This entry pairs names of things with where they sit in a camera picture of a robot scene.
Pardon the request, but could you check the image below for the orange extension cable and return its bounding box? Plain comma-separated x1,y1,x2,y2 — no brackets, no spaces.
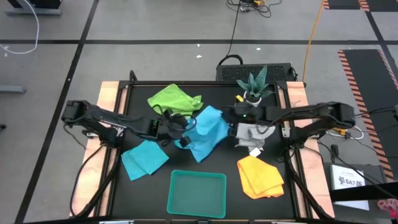
302,0,326,83

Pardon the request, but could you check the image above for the teal translucent plastic tray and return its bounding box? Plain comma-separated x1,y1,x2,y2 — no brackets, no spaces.
166,169,228,219

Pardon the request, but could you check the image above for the black power cable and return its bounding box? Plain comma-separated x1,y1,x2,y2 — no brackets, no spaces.
217,0,244,66

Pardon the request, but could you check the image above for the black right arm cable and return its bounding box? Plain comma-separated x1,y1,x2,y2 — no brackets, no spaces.
278,144,334,220

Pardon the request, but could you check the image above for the grey microfiber towel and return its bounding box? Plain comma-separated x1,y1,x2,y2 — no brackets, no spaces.
234,123,276,153

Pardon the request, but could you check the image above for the wooden side board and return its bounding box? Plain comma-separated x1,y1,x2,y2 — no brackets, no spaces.
70,81,129,218
285,81,336,219

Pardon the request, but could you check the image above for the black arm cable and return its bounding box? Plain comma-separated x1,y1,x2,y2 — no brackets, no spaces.
70,124,121,218
278,144,334,220

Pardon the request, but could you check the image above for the black computer case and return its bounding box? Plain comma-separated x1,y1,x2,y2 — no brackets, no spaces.
216,63,295,83

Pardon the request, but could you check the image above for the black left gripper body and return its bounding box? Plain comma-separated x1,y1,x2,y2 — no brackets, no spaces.
157,108,189,142

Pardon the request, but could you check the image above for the white labelled box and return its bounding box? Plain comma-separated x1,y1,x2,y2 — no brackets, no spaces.
330,164,371,212

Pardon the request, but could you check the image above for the artificial plant in white pot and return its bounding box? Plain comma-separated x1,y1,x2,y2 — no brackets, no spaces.
236,65,276,108

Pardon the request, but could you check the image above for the black diagonal beam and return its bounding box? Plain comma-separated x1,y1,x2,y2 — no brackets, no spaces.
329,181,398,203

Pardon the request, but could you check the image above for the white floor cable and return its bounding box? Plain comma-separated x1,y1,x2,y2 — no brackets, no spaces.
0,0,40,55

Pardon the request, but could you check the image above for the black aluminium table frame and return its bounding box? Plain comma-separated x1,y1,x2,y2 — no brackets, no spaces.
70,70,336,224

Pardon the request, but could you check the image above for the pink patterned object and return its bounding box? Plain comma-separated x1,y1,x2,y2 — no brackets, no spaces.
376,198,398,220

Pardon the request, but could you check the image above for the orange-yellow microfiber towel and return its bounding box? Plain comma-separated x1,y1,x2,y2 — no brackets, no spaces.
236,155,285,200

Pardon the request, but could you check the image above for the light blue microfiber towel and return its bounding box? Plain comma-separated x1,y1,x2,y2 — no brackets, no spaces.
174,105,233,164

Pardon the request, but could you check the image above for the grey floor bar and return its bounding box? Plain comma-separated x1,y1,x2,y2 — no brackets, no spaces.
0,85,27,95

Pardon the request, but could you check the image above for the lime green microfiber towel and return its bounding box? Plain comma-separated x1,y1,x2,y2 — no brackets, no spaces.
147,83,205,119

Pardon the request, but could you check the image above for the white cable with yellow plug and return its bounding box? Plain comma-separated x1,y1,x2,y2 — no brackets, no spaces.
325,125,365,141

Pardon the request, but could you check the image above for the black mat with striped edge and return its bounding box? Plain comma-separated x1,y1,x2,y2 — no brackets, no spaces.
322,0,362,11
358,0,398,13
337,49,398,183

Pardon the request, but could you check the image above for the teal folded microfiber towel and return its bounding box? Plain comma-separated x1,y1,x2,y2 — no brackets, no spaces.
120,139,170,182

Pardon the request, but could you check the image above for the black desk with grey foot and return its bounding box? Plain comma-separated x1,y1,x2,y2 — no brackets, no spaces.
5,0,63,17

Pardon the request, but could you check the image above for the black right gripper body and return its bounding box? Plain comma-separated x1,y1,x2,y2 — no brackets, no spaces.
231,104,269,123

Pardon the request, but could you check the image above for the tangled black cable bundle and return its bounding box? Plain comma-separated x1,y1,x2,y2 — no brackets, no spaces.
226,0,282,19

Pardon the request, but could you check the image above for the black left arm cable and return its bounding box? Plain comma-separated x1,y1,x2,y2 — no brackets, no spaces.
70,124,121,218

